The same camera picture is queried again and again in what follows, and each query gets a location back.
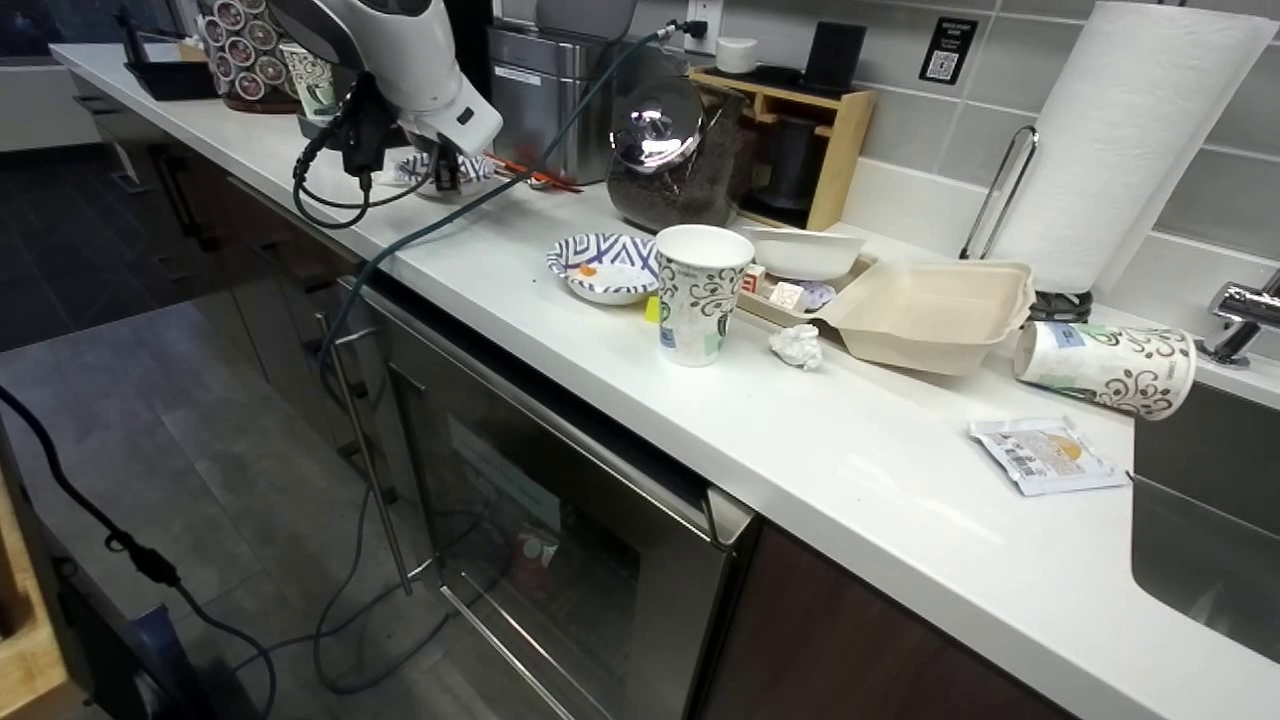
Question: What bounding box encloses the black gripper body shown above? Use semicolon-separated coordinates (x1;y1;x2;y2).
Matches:
432;142;461;195

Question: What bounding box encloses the white bowl behind cup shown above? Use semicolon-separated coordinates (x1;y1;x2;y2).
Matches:
746;230;858;280

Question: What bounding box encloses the red chopsticks packet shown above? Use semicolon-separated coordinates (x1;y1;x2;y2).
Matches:
496;161;580;194

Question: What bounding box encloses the stainless steel appliance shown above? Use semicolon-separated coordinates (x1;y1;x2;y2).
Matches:
488;23;613;185

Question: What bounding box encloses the patterned cup stack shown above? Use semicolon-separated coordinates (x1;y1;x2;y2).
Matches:
196;0;294;113

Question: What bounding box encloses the upright patterned paper cup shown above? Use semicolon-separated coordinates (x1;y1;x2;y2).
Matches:
653;224;757;364

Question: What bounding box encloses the black tray far end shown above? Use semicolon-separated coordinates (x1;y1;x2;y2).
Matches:
116;12;214;102

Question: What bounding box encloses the crumpled white paper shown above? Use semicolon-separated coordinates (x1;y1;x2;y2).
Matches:
769;324;825;372

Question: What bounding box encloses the wooden shelf rack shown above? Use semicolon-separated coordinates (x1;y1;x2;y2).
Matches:
689;68;875;231

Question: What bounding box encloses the stainless dishwasher door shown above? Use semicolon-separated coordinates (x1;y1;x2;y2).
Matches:
361;280;752;720

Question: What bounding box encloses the beige takeout clamshell container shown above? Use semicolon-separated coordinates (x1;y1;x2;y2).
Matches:
815;261;1032;376

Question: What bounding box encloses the chrome paper towel holder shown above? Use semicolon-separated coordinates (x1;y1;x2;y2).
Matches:
959;124;1040;261

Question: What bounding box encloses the small printed packet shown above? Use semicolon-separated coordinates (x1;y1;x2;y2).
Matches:
967;416;1123;498

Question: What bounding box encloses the white paper towel roll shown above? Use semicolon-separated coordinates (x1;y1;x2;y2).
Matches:
993;0;1274;294

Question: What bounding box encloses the paper cup lying down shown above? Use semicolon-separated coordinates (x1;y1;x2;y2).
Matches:
1015;320;1198;420

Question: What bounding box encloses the chrome sink faucet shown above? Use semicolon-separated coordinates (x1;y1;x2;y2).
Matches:
1198;268;1280;364

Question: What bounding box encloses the stainless sink basin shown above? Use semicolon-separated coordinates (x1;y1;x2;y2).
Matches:
1133;385;1280;660

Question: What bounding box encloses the green power cable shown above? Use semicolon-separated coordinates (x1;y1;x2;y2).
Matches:
307;16;713;698

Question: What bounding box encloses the black floor cable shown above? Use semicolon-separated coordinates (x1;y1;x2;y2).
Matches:
0;385;280;720

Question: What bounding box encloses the wall outlet black label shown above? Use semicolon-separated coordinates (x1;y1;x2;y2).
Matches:
919;16;976;86

